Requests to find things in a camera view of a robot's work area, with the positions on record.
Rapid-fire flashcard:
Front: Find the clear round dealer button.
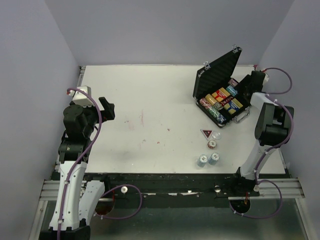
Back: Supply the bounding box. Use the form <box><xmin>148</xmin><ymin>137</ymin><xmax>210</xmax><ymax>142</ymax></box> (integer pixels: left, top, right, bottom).
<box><xmin>211</xmin><ymin>131</ymin><xmax>222</xmax><ymax>140</ymax></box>

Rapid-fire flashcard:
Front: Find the gold chip row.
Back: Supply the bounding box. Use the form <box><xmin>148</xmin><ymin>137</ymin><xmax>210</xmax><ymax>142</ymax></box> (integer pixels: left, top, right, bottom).
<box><xmin>205</xmin><ymin>94</ymin><xmax>218</xmax><ymax>106</ymax></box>

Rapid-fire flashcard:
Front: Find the red white chip stack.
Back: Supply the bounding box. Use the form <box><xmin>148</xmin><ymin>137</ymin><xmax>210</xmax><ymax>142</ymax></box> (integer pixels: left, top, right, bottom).
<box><xmin>207</xmin><ymin>139</ymin><xmax>217</xmax><ymax>149</ymax></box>

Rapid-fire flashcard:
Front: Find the black poker case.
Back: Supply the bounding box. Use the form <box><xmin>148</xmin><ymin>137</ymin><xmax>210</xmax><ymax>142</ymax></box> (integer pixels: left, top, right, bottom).
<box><xmin>192</xmin><ymin>45</ymin><xmax>250</xmax><ymax>128</ymax></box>

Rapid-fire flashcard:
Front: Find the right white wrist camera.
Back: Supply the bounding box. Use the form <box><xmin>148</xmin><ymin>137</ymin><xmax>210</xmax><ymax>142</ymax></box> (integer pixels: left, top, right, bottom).
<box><xmin>261</xmin><ymin>69</ymin><xmax>270</xmax><ymax>85</ymax></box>

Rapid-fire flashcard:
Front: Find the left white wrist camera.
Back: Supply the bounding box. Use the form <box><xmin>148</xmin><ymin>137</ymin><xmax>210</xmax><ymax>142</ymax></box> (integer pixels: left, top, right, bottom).
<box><xmin>67</xmin><ymin>85</ymin><xmax>94</xmax><ymax>108</ymax></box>

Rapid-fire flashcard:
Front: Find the aluminium table edge rail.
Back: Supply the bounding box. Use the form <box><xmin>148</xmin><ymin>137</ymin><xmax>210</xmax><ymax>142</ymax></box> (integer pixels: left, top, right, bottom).
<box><xmin>76</xmin><ymin>66</ymin><xmax>86</xmax><ymax>87</ymax></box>

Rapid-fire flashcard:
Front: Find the red white chip row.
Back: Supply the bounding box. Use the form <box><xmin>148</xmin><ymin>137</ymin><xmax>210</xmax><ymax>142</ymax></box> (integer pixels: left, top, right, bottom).
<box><xmin>199</xmin><ymin>98</ymin><xmax>212</xmax><ymax>111</ymax></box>

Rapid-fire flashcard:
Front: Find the green blue chip row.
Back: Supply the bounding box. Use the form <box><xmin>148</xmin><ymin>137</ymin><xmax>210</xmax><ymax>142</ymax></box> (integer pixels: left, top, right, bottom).
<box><xmin>207</xmin><ymin>106</ymin><xmax>226</xmax><ymax>124</ymax></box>

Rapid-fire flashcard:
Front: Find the aluminium frame rail left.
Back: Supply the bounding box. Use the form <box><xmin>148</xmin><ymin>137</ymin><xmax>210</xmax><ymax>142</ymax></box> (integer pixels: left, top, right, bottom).
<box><xmin>39</xmin><ymin>180</ymin><xmax>60</xmax><ymax>201</ymax></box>

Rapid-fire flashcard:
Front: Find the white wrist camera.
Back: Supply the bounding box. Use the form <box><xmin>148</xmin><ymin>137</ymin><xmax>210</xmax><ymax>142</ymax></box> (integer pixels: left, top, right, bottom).
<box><xmin>67</xmin><ymin>85</ymin><xmax>94</xmax><ymax>108</ymax></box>
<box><xmin>261</xmin><ymin>69</ymin><xmax>270</xmax><ymax>85</ymax></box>

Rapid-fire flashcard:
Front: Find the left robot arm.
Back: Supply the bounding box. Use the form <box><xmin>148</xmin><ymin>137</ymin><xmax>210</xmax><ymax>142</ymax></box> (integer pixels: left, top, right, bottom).
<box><xmin>39</xmin><ymin>97</ymin><xmax>115</xmax><ymax>240</ymax></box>

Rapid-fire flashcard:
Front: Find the red triangular dealer card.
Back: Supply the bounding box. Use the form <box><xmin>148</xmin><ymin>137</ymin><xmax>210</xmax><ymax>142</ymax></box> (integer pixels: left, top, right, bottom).
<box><xmin>200</xmin><ymin>129</ymin><xmax>213</xmax><ymax>140</ymax></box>

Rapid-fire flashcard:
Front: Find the red card deck box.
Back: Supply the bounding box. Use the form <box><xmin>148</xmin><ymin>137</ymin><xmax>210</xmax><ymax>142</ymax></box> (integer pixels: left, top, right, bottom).
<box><xmin>211</xmin><ymin>87</ymin><xmax>231</xmax><ymax>102</ymax></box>

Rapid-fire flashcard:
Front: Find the light blue chip stack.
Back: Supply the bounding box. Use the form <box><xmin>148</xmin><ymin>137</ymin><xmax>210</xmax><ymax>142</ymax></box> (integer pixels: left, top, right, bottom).
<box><xmin>208</xmin><ymin>152</ymin><xmax>220</xmax><ymax>165</ymax></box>
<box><xmin>226</xmin><ymin>85</ymin><xmax>238</xmax><ymax>97</ymax></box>
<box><xmin>197</xmin><ymin>154</ymin><xmax>208</xmax><ymax>168</ymax></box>

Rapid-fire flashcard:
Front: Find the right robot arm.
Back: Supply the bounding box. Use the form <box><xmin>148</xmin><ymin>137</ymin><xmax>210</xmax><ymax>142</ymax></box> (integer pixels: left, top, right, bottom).
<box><xmin>230</xmin><ymin>70</ymin><xmax>295</xmax><ymax>196</ymax></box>

